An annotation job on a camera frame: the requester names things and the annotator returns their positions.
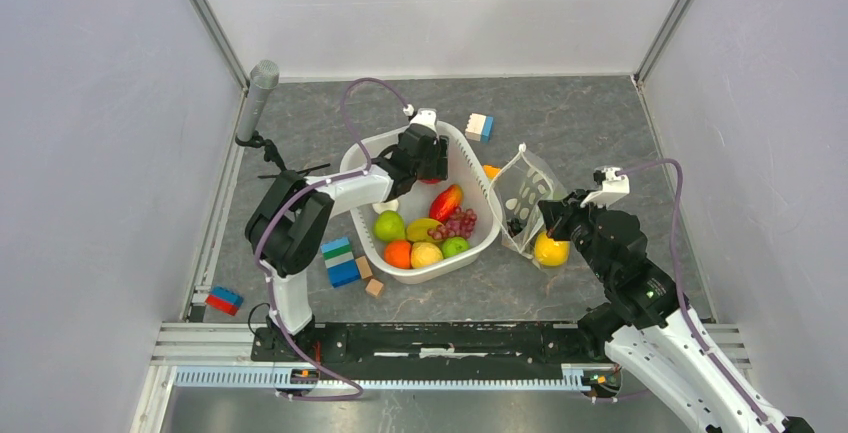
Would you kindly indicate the small green lime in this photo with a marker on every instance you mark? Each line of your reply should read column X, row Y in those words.
column 454, row 246

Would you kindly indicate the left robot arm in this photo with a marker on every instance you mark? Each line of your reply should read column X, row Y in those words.
column 287, row 228

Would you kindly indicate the white plastic basket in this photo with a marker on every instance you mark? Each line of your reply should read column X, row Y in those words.
column 465, row 170

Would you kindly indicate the white and blue block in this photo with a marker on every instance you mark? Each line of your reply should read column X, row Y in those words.
column 479, row 127

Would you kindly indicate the green pear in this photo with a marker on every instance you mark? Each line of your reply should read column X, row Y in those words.
column 389, row 226

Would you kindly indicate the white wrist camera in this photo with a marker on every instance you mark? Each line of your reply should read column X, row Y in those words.
column 424, row 117
column 612, row 185

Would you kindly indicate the clear dotted zip bag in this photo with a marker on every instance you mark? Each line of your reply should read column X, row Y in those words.
column 524, row 180

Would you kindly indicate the yellow apple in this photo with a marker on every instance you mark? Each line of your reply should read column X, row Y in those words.
column 550, row 253

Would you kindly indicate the tan wooden block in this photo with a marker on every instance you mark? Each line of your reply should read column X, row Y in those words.
column 364, row 268

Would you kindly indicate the small wooden cube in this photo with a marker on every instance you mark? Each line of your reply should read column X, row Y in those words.
column 374, row 288

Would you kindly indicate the yellow starfruit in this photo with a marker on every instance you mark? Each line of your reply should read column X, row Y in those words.
column 420, row 230

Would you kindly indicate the white garlic clove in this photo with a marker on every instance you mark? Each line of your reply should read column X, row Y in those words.
column 391, row 205

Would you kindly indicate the aluminium rail frame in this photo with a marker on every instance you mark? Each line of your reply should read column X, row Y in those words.
column 219, row 355

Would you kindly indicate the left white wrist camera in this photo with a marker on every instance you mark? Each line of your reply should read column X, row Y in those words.
column 424, row 117

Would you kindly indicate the red grape bunch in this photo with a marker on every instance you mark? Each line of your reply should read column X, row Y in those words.
column 461, row 223

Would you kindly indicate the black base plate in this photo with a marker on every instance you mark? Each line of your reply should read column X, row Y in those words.
column 523, row 350

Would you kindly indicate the grey microphone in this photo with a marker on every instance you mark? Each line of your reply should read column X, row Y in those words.
column 264, row 78

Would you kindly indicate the black microphone tripod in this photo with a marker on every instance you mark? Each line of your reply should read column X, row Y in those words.
column 271, row 153

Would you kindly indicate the red blue block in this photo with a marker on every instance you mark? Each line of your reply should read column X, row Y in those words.
column 224, row 300

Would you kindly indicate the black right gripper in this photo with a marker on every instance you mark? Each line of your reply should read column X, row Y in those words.
column 556, row 213

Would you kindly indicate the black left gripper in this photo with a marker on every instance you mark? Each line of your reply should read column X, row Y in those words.
column 438, row 168

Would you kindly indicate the orange fruit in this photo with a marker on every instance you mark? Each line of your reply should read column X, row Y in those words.
column 397, row 254

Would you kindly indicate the yellow bumpy lemon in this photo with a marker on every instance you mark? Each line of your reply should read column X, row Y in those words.
column 425, row 254

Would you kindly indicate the blue green stacked blocks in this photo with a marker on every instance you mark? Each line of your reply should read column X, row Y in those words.
column 339, row 262

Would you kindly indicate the orange green block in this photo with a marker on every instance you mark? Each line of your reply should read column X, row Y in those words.
column 491, row 172

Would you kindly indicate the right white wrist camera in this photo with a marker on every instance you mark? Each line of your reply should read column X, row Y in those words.
column 612, row 185

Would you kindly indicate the red orange mango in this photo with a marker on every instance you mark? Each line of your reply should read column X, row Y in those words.
column 446, row 203

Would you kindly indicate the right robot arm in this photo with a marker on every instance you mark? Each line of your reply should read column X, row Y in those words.
column 646, row 327

